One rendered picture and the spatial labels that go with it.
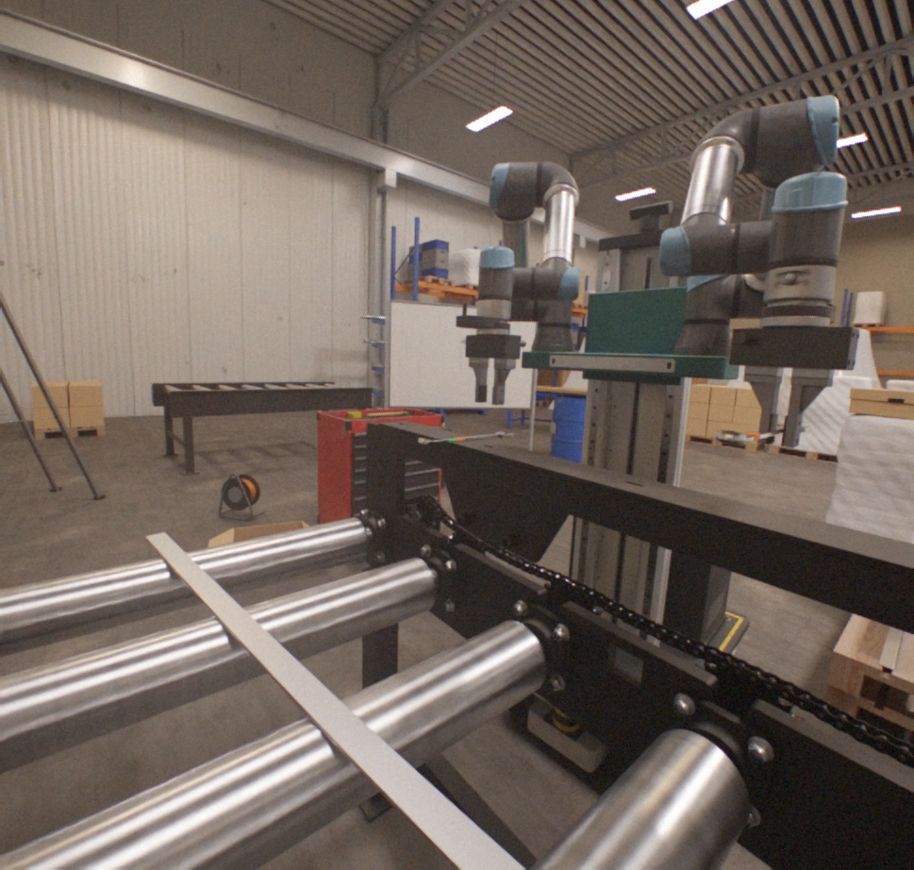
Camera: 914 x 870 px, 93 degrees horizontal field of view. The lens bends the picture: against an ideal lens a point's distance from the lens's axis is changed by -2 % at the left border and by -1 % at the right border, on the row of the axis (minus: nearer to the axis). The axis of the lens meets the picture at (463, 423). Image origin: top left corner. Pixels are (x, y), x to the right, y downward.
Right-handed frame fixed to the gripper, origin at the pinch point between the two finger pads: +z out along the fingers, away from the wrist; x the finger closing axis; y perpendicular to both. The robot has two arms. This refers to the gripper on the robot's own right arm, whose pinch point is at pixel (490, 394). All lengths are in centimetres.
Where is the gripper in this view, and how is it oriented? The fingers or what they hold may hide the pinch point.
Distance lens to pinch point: 101.3
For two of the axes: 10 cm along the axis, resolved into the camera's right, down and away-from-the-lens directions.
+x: -6.4, -1.4, 7.6
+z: -0.4, 9.9, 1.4
